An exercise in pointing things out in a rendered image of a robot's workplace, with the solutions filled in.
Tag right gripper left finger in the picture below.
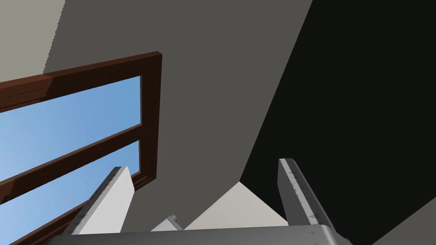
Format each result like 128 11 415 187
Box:
63 166 135 235

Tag brown framed window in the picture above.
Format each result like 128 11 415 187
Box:
0 51 163 245

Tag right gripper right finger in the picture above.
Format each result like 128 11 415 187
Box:
277 158 335 229

